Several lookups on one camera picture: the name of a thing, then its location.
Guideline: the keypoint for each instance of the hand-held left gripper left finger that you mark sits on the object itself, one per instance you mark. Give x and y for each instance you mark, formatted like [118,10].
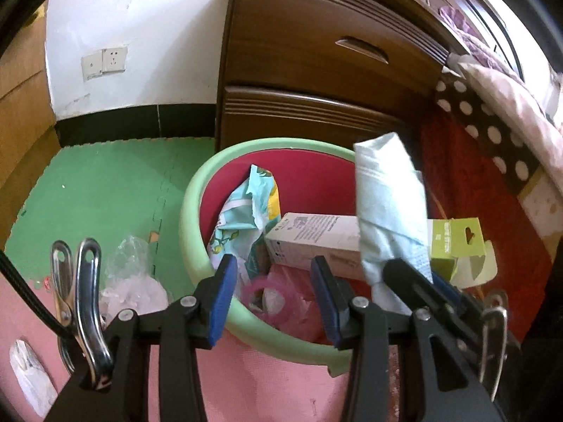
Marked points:
[222,299]

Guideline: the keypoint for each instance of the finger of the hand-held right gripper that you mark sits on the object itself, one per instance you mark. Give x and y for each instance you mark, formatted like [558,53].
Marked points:
[409,281]
[448,288]

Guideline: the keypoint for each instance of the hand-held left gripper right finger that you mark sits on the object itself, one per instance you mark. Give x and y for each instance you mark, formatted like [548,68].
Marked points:
[327,303]

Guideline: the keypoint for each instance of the green white cardboard box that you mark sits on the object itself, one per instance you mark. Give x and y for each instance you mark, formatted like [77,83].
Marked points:
[308,237]

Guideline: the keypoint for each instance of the blue face mask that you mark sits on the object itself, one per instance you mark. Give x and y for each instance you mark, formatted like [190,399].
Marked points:
[387,211]

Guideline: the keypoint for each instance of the teal wet wipes pack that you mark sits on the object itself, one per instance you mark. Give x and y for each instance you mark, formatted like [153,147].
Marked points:
[237,220]

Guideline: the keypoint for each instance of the clear plastic bag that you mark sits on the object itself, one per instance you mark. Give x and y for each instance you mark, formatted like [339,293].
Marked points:
[132,263]

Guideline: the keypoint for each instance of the red bin with green rim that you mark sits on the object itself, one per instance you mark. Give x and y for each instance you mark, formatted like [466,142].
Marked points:
[286,171]

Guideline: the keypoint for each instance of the white sock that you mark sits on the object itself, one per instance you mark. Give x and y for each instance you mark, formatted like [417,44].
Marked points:
[28,373]

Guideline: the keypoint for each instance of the metal spring clip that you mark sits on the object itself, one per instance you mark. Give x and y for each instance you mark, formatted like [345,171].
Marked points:
[88,316]
[492,343]

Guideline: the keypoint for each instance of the pink foam mat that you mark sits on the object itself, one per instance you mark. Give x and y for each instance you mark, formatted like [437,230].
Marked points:
[264,382]

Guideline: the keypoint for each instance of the red blanket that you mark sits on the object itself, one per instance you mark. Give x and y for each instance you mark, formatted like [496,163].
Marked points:
[475,193]

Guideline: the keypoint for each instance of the cream patterned bedsheet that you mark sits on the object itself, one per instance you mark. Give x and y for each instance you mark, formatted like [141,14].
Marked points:
[543,202]

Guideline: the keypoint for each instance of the brown polka-dot cloth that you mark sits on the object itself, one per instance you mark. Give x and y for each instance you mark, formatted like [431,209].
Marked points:
[484,136]

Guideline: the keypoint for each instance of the green foam mat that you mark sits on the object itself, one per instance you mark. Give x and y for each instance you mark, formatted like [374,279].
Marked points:
[88,193]

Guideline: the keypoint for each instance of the clear bottle with red label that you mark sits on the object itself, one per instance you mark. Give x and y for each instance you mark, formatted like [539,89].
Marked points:
[44,282]

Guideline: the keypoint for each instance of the dark wooden drawer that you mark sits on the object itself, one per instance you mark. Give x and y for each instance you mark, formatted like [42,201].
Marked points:
[286,52]
[272,118]

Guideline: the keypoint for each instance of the pale pink pillow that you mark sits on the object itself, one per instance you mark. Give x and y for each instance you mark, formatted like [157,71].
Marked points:
[506,92]

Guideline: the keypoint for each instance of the purple floral cloth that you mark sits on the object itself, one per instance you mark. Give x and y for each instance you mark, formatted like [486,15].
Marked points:
[479,48]

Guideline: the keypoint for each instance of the light wooden wardrobe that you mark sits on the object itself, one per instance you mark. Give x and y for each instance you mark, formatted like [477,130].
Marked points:
[22,140]

